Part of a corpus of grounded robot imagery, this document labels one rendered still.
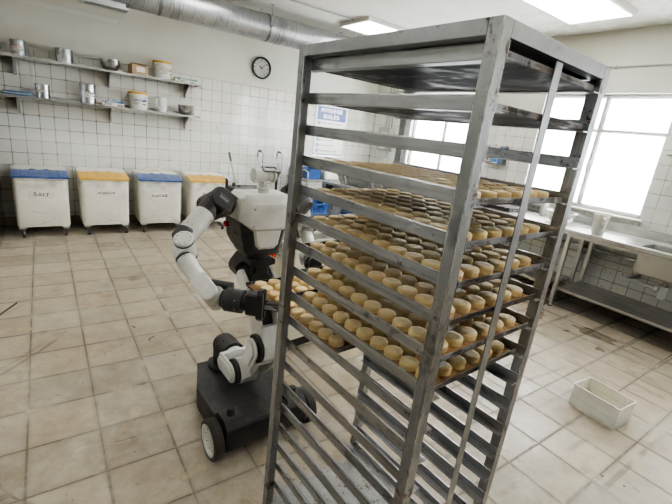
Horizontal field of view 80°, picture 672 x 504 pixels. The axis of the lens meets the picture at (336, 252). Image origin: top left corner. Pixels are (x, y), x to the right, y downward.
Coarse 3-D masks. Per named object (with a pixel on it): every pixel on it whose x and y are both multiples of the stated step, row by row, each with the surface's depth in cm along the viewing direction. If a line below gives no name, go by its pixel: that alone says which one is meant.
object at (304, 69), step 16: (304, 48) 113; (304, 64) 114; (304, 80) 116; (304, 96) 117; (304, 112) 119; (304, 128) 120; (304, 144) 122; (288, 192) 127; (288, 208) 127; (288, 224) 128; (288, 240) 129; (288, 256) 131; (288, 272) 133; (288, 288) 135; (288, 304) 137; (288, 320) 139; (272, 384) 147; (272, 400) 148; (272, 416) 149; (272, 432) 151; (272, 448) 153; (272, 464) 156; (272, 480) 158; (272, 496) 161
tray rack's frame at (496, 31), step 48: (336, 48) 102; (384, 48) 91; (528, 48) 76; (480, 96) 73; (480, 144) 74; (576, 144) 102; (528, 192) 92; (432, 336) 86; (528, 336) 116; (432, 384) 90; (480, 384) 107; (336, 480) 176; (480, 480) 133
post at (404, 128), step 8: (400, 120) 147; (408, 120) 145; (400, 128) 147; (408, 128) 147; (408, 136) 148; (400, 152) 148; (400, 160) 149; (368, 368) 175; (360, 384) 178; (360, 424) 184
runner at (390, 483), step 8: (352, 440) 186; (352, 448) 184; (360, 448) 182; (360, 456) 180; (368, 456) 178; (368, 464) 176; (376, 464) 174; (376, 472) 172; (384, 472) 171; (384, 480) 169; (392, 480) 167; (392, 488) 166
